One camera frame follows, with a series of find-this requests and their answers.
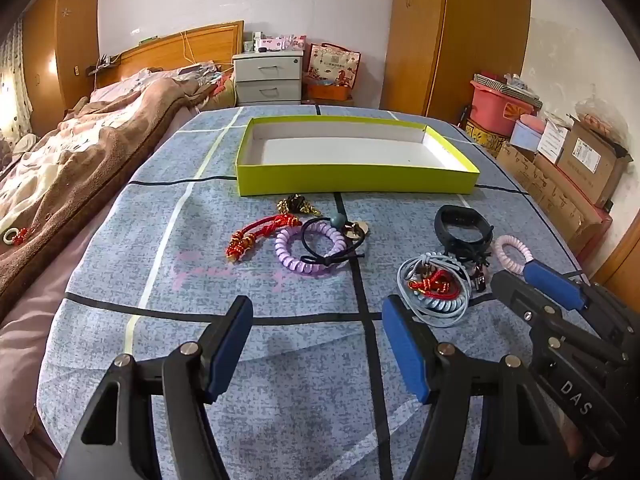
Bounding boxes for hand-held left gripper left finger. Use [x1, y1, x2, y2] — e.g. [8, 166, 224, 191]
[57, 295, 254, 480]

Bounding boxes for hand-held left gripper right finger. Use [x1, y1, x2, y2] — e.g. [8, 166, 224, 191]
[381, 294, 571, 480]

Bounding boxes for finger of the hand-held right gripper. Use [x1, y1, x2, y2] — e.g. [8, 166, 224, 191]
[490, 270, 577, 352]
[522, 260, 588, 312]

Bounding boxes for pink spiral hair tie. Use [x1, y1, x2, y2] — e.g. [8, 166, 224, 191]
[492, 234, 538, 276]

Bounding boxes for grey cord hair tie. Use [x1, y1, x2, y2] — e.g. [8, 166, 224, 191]
[417, 252, 476, 322]

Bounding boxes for black smart band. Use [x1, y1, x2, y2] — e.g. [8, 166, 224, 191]
[434, 205, 493, 256]

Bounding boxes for purple spiral hair tie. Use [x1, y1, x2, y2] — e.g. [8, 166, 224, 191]
[274, 221, 347, 276]

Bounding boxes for red knotted bracelet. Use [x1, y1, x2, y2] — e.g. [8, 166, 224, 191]
[225, 214, 303, 261]

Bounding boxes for black hair tie with charm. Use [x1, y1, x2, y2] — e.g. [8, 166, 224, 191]
[300, 212, 372, 267]

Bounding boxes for green cardboard box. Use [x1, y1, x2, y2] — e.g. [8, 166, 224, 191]
[235, 115, 481, 197]

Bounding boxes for large flat cardboard box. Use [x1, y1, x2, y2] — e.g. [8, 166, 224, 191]
[495, 142, 613, 256]

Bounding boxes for white carton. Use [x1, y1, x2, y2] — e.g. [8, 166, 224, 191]
[537, 119, 571, 163]

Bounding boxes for white tub with pink lid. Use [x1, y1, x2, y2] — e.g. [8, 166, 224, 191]
[510, 114, 548, 153]

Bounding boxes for yellow patterned tin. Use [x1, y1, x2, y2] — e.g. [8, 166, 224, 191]
[465, 117, 511, 158]

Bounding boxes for pink plastic bucket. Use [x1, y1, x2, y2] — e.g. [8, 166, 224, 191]
[470, 80, 538, 136]

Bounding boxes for pink bedsheet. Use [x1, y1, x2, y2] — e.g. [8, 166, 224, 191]
[0, 200, 118, 466]

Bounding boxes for striped flat box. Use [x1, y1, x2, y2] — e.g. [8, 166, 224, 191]
[472, 73, 543, 106]

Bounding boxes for brown blanket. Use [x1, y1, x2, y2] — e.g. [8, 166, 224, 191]
[0, 72, 216, 311]

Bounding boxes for grey drawer nightstand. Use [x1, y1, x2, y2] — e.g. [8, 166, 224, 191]
[232, 51, 305, 107]

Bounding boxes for large wooden wardrobe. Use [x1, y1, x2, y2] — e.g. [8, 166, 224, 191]
[382, 0, 532, 123]

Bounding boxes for red gift bag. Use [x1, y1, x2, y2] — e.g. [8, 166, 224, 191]
[306, 42, 362, 91]

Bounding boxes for wooden headboard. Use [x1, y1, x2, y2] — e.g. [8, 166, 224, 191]
[95, 21, 246, 91]

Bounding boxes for pink box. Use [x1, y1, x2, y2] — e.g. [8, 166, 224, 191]
[270, 35, 307, 53]

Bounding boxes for patterned curtain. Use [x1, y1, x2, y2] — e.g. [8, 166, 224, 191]
[0, 17, 33, 146]

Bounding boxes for narrow wooden wardrobe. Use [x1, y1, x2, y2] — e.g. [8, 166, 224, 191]
[22, 0, 101, 136]

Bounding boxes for blue-grey spiral hair tie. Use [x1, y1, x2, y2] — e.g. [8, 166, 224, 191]
[397, 252, 473, 328]

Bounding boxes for black ribbon hair tie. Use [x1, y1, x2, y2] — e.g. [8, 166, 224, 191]
[442, 242, 493, 273]

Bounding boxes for red knotted cord charm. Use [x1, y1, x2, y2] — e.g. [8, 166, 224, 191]
[409, 269, 458, 296]

